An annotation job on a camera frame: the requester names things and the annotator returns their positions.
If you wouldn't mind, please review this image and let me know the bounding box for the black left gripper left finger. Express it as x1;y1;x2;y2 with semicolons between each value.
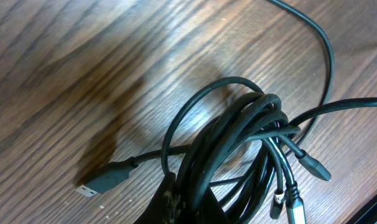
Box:
134;172;180;224

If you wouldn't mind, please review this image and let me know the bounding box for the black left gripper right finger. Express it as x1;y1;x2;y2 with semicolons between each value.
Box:
195;188;232;224

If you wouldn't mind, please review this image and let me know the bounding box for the thick black cable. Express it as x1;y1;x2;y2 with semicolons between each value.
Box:
174;91;332;224

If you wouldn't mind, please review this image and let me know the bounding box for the thin black USB cable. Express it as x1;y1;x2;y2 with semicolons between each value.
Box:
73;0;335;198

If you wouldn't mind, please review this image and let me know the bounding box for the black braided silver-tip cable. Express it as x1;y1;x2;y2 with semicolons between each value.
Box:
256;96;377;224

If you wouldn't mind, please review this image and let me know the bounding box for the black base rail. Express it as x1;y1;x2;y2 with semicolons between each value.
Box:
347;194;377;224

